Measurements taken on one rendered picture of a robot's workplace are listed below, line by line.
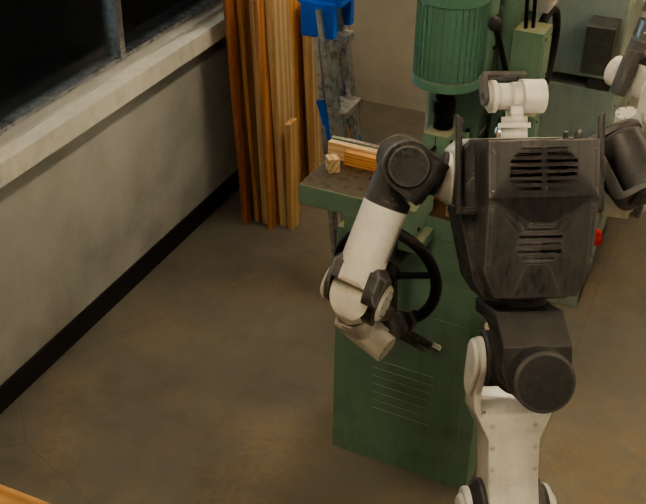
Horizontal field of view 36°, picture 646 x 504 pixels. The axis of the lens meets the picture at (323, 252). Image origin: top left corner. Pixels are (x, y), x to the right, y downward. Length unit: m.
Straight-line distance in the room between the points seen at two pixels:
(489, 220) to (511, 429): 0.48
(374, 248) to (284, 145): 2.23
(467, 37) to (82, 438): 1.73
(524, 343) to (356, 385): 1.19
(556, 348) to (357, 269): 0.40
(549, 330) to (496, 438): 0.29
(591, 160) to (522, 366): 0.38
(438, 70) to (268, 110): 1.62
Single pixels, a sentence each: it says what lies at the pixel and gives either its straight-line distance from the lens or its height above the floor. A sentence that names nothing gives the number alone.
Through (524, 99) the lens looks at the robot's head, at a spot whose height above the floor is 1.41.
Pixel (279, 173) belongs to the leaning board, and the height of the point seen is 0.25.
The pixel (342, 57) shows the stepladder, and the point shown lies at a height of 0.90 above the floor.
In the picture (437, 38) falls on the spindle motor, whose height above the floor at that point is 1.34.
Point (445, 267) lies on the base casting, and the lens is 2.61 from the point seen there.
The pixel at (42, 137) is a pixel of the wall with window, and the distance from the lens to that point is 3.15.
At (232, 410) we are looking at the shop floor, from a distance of 3.30.
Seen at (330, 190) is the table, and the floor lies 0.90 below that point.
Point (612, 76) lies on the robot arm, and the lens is 2.19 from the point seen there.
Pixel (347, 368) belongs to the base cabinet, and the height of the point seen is 0.33.
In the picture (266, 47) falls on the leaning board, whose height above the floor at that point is 0.79.
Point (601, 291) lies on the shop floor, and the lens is 4.00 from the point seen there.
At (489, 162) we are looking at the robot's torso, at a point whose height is 1.39.
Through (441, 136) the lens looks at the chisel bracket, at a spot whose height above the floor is 1.07.
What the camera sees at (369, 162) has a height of 0.93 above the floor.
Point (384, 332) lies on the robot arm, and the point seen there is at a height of 0.86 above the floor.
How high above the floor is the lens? 2.18
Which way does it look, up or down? 32 degrees down
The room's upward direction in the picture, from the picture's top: 1 degrees clockwise
